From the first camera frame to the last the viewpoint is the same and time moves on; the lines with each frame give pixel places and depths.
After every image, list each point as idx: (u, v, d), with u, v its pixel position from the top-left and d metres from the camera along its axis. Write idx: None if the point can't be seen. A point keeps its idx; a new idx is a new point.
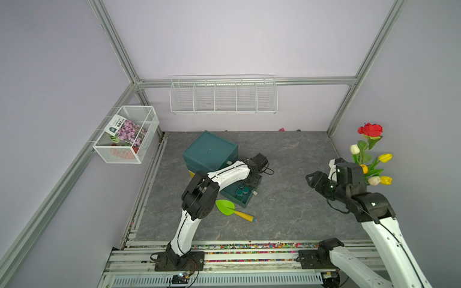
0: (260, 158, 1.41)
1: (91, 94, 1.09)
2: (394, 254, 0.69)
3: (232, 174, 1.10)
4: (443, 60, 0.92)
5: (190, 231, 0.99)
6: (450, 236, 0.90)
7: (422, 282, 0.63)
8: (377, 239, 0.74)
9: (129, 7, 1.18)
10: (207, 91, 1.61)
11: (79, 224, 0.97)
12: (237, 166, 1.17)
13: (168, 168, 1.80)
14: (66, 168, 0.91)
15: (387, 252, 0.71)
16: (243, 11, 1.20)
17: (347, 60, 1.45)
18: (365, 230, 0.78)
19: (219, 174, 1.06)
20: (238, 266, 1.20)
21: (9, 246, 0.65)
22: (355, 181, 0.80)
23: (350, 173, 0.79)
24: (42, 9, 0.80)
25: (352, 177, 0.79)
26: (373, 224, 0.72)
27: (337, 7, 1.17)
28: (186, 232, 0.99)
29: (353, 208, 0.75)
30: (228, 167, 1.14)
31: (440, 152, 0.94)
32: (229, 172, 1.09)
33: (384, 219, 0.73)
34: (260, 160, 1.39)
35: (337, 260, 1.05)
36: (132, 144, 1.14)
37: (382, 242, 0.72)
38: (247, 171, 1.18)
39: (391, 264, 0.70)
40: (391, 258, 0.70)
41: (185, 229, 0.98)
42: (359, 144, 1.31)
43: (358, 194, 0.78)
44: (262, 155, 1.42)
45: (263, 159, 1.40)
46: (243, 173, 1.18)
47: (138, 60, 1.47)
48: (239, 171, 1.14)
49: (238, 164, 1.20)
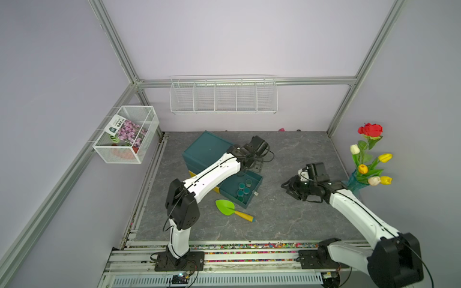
0: (257, 141, 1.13)
1: (91, 94, 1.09)
2: (353, 208, 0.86)
3: (215, 177, 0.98)
4: (443, 60, 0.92)
5: (182, 237, 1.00)
6: (450, 235, 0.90)
7: (380, 223, 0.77)
8: (340, 207, 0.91)
9: (129, 7, 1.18)
10: (207, 91, 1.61)
11: (79, 224, 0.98)
12: (222, 164, 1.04)
13: (168, 168, 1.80)
14: (66, 168, 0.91)
15: (349, 211, 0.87)
16: (243, 11, 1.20)
17: (347, 60, 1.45)
18: (334, 206, 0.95)
19: (198, 180, 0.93)
20: (238, 266, 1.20)
21: (9, 247, 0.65)
22: (318, 174, 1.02)
23: (316, 167, 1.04)
24: (42, 9, 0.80)
25: (315, 171, 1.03)
26: (334, 195, 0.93)
27: (337, 7, 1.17)
28: (179, 239, 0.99)
29: (319, 193, 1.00)
30: (210, 168, 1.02)
31: (440, 152, 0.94)
32: (212, 176, 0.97)
33: (340, 190, 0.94)
34: (257, 143, 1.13)
35: (335, 254, 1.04)
36: (132, 144, 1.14)
37: (343, 205, 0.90)
38: (236, 167, 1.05)
39: (355, 219, 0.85)
40: (354, 215, 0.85)
41: (176, 237, 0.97)
42: (359, 145, 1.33)
43: (322, 181, 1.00)
44: (259, 139, 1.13)
45: (259, 143, 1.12)
46: (231, 170, 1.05)
47: (138, 60, 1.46)
48: (225, 170, 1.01)
49: (224, 159, 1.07)
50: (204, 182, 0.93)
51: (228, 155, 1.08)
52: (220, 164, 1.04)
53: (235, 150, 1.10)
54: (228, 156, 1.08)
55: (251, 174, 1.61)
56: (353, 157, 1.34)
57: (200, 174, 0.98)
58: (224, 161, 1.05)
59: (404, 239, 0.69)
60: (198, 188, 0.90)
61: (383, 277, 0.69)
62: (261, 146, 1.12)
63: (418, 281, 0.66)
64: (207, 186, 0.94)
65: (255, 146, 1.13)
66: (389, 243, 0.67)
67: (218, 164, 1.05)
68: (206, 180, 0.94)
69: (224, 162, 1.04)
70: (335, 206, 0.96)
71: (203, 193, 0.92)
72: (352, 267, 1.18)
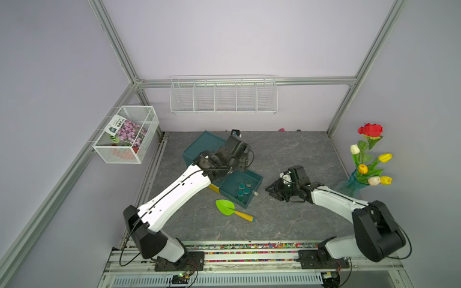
0: (231, 143, 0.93)
1: (91, 94, 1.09)
2: (331, 197, 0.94)
3: (176, 197, 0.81)
4: (443, 60, 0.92)
5: (170, 248, 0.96)
6: (450, 235, 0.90)
7: (352, 200, 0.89)
8: (321, 201, 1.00)
9: (129, 7, 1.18)
10: (207, 91, 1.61)
11: (79, 224, 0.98)
12: (184, 180, 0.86)
13: (168, 168, 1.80)
14: (66, 168, 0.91)
15: (328, 201, 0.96)
16: (242, 11, 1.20)
17: (347, 60, 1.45)
18: (317, 203, 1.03)
19: (156, 204, 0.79)
20: (238, 266, 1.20)
21: (9, 247, 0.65)
22: (300, 177, 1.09)
23: (296, 171, 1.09)
24: (42, 9, 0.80)
25: (297, 174, 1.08)
26: (314, 193, 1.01)
27: (336, 7, 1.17)
28: (166, 251, 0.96)
29: (302, 195, 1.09)
30: (170, 187, 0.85)
31: (440, 152, 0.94)
32: (171, 195, 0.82)
33: (317, 188, 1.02)
34: (233, 146, 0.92)
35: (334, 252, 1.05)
36: (132, 144, 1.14)
37: (322, 198, 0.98)
38: (203, 181, 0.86)
39: (334, 206, 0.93)
40: (331, 202, 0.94)
41: (164, 251, 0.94)
42: (359, 144, 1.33)
43: (304, 183, 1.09)
44: (233, 140, 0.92)
45: (234, 145, 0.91)
46: (196, 187, 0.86)
47: (138, 60, 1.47)
48: (188, 186, 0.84)
49: (188, 173, 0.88)
50: (162, 207, 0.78)
51: (193, 168, 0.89)
52: (183, 180, 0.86)
53: (202, 159, 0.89)
54: (194, 169, 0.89)
55: (251, 174, 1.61)
56: (353, 157, 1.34)
57: (158, 196, 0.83)
58: (188, 176, 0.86)
59: (373, 207, 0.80)
60: (155, 216, 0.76)
61: (368, 246, 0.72)
62: (237, 149, 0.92)
63: (403, 244, 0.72)
64: (165, 213, 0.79)
65: (228, 149, 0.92)
66: (362, 211, 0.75)
67: (180, 180, 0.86)
68: (164, 206, 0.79)
69: (187, 178, 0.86)
70: (317, 203, 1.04)
71: (162, 221, 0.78)
72: (353, 267, 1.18)
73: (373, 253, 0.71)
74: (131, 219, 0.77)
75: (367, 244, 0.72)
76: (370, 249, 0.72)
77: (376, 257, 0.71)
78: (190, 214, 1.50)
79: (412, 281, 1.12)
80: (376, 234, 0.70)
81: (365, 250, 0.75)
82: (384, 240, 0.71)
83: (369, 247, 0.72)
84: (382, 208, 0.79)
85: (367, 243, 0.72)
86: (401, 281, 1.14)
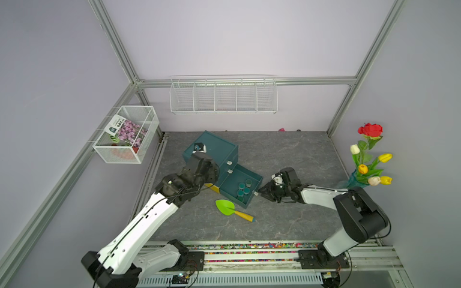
0: (194, 162, 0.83)
1: (91, 94, 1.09)
2: (317, 192, 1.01)
3: (139, 233, 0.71)
4: (443, 60, 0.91)
5: (158, 263, 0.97)
6: (450, 235, 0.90)
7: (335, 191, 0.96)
8: (311, 198, 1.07)
9: (129, 7, 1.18)
10: (207, 91, 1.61)
11: (79, 224, 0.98)
12: (148, 212, 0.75)
13: (168, 168, 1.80)
14: (66, 168, 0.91)
15: (316, 196, 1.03)
16: (243, 11, 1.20)
17: (347, 60, 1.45)
18: (308, 202, 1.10)
19: (118, 245, 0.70)
20: (238, 266, 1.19)
21: (9, 246, 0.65)
22: (292, 180, 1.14)
23: (288, 174, 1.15)
24: (42, 10, 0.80)
25: (289, 177, 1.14)
26: (304, 192, 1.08)
27: (336, 7, 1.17)
28: (154, 267, 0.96)
29: (294, 197, 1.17)
30: (134, 222, 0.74)
31: (440, 152, 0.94)
32: (134, 232, 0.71)
33: (307, 188, 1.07)
34: (195, 164, 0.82)
35: (335, 250, 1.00)
36: (132, 144, 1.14)
37: (311, 195, 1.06)
38: (170, 209, 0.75)
39: (321, 200, 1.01)
40: (319, 198, 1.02)
41: (151, 267, 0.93)
42: (359, 144, 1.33)
43: (295, 185, 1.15)
44: (195, 158, 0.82)
45: (197, 164, 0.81)
46: (163, 216, 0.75)
47: (138, 60, 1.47)
48: (151, 220, 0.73)
49: (153, 203, 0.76)
50: (125, 247, 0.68)
51: (158, 197, 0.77)
52: (146, 212, 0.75)
53: (165, 186, 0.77)
54: (158, 198, 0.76)
55: (253, 174, 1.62)
56: (353, 157, 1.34)
57: (121, 234, 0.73)
58: (152, 207, 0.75)
59: (354, 191, 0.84)
60: (116, 258, 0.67)
61: (355, 228, 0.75)
62: (201, 166, 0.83)
63: (386, 222, 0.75)
64: (130, 252, 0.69)
65: (192, 168, 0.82)
66: (343, 196, 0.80)
67: (144, 213, 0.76)
68: (126, 244, 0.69)
69: (150, 210, 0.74)
70: (307, 202, 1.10)
71: (127, 261, 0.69)
72: (353, 267, 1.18)
73: (358, 233, 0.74)
74: (92, 266, 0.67)
75: (352, 227, 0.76)
76: (355, 231, 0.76)
77: (361, 238, 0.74)
78: (190, 214, 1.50)
79: (412, 281, 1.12)
80: (356, 215, 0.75)
81: (351, 233, 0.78)
82: (366, 219, 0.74)
83: (354, 228, 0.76)
84: (359, 191, 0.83)
85: (351, 225, 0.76)
86: (401, 281, 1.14)
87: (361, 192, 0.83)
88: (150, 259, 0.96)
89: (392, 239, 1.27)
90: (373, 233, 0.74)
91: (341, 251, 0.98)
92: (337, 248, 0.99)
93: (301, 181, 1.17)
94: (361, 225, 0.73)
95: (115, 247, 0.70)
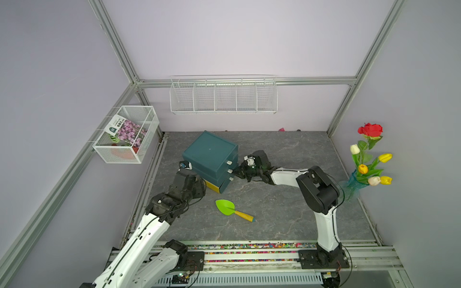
0: (180, 179, 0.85)
1: (91, 94, 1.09)
2: (284, 173, 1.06)
3: (135, 256, 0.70)
4: (443, 60, 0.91)
5: (155, 274, 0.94)
6: (449, 235, 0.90)
7: (298, 171, 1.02)
8: (280, 180, 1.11)
9: (129, 7, 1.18)
10: (207, 90, 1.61)
11: (80, 224, 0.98)
12: (141, 233, 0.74)
13: (168, 168, 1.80)
14: (66, 169, 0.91)
15: (283, 177, 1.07)
16: (243, 10, 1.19)
17: (348, 60, 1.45)
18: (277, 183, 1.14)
19: (115, 271, 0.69)
20: (238, 266, 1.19)
21: (10, 246, 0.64)
22: (263, 163, 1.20)
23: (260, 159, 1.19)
24: (42, 9, 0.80)
25: (261, 161, 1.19)
26: (272, 174, 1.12)
27: (337, 6, 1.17)
28: (153, 279, 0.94)
29: (265, 179, 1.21)
30: (127, 246, 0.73)
31: (439, 152, 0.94)
32: (129, 256, 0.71)
33: (274, 173, 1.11)
34: (182, 180, 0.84)
35: (329, 245, 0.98)
36: (132, 144, 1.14)
37: (279, 177, 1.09)
38: (162, 227, 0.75)
39: (287, 180, 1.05)
40: (286, 180, 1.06)
41: (149, 282, 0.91)
42: (359, 144, 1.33)
43: (266, 169, 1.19)
44: (182, 176, 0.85)
45: (183, 180, 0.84)
46: (157, 234, 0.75)
47: (139, 60, 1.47)
48: (146, 241, 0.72)
49: (145, 223, 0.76)
50: (123, 270, 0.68)
51: (149, 216, 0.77)
52: (140, 233, 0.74)
53: (156, 205, 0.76)
54: (150, 218, 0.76)
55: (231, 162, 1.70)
56: (353, 158, 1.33)
57: (116, 260, 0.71)
58: (144, 228, 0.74)
59: (313, 171, 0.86)
60: (115, 284, 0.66)
61: (313, 201, 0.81)
62: (188, 182, 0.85)
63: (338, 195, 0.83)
64: (128, 275, 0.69)
65: (179, 185, 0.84)
66: (304, 175, 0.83)
67: (137, 235, 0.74)
68: (124, 267, 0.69)
69: (143, 231, 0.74)
70: (277, 183, 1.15)
71: (126, 284, 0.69)
72: (353, 267, 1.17)
73: (316, 206, 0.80)
74: None
75: (311, 200, 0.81)
76: (314, 204, 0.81)
77: (319, 209, 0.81)
78: (190, 213, 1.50)
79: (412, 281, 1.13)
80: (315, 190, 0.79)
81: (312, 206, 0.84)
82: (322, 194, 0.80)
83: (313, 202, 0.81)
84: (317, 169, 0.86)
85: (311, 199, 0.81)
86: (401, 281, 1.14)
87: (317, 170, 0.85)
88: (147, 273, 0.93)
89: (392, 239, 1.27)
90: (329, 204, 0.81)
91: (332, 240, 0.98)
92: (327, 240, 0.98)
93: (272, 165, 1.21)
94: (318, 198, 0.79)
95: (112, 273, 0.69)
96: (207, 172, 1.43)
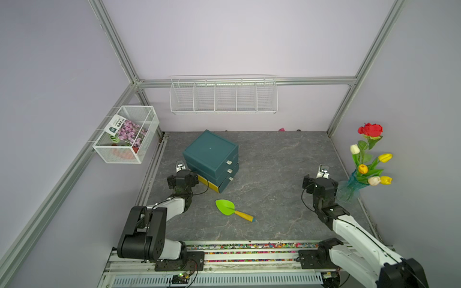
0: (180, 180, 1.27)
1: (91, 94, 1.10)
2: (356, 233, 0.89)
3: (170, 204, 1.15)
4: (444, 60, 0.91)
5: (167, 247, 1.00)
6: (448, 235, 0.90)
7: (383, 248, 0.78)
8: (344, 234, 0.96)
9: (129, 8, 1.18)
10: (207, 91, 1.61)
11: (80, 223, 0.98)
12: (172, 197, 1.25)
13: (168, 168, 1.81)
14: (66, 169, 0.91)
15: (353, 237, 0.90)
16: (244, 10, 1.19)
17: (348, 60, 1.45)
18: (338, 231, 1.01)
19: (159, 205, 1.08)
20: (238, 266, 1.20)
21: (9, 248, 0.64)
22: (326, 198, 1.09)
23: (324, 191, 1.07)
24: (42, 11, 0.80)
25: (324, 193, 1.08)
26: (336, 221, 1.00)
27: (337, 6, 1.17)
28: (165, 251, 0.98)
29: (323, 218, 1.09)
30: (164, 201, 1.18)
31: (440, 152, 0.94)
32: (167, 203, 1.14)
33: (341, 216, 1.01)
34: (182, 182, 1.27)
35: (337, 262, 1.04)
36: (132, 144, 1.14)
37: (346, 230, 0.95)
38: (180, 210, 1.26)
39: (359, 246, 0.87)
40: (358, 243, 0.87)
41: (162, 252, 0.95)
42: (359, 144, 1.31)
43: (326, 207, 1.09)
44: (181, 179, 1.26)
45: (183, 181, 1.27)
46: (180, 202, 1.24)
47: (139, 60, 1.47)
48: (177, 201, 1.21)
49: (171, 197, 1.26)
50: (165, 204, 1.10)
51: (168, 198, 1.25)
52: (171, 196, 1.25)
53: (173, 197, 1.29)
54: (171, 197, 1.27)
55: None
56: (353, 158, 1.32)
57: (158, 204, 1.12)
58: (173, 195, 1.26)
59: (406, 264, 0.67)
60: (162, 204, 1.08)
61: None
62: (186, 180, 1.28)
63: None
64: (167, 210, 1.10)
65: (181, 185, 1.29)
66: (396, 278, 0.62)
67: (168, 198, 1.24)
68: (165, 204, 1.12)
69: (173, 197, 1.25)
70: (337, 231, 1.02)
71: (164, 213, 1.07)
72: None
73: None
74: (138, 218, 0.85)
75: None
76: None
77: None
78: (190, 214, 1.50)
79: None
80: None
81: None
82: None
83: None
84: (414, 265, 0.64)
85: None
86: None
87: (418, 273, 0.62)
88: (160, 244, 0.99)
89: (392, 239, 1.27)
90: None
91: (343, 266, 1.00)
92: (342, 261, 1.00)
93: (334, 203, 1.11)
94: None
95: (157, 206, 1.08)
96: (207, 172, 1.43)
